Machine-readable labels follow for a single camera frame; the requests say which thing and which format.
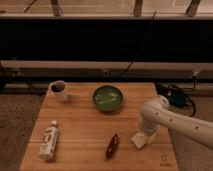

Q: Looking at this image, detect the white sponge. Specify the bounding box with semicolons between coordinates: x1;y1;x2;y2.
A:
131;132;147;149

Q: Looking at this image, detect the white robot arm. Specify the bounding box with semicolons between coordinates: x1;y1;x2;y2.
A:
140;95;213;149

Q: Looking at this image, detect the green bowl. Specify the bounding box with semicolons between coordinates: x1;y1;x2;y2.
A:
92;85;123;112

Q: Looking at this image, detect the white cup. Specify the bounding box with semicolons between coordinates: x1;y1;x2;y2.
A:
50;80;68;102

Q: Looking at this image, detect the white plastic bottle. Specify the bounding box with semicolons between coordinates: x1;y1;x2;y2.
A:
39;120;59;161

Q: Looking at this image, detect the wall power outlet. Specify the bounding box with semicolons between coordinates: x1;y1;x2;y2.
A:
103;70;110;77

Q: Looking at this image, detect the black cable on wall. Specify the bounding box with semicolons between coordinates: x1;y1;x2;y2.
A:
118;9;157;78

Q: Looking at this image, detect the black floor cable bundle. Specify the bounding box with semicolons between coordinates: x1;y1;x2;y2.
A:
156;83;198;118

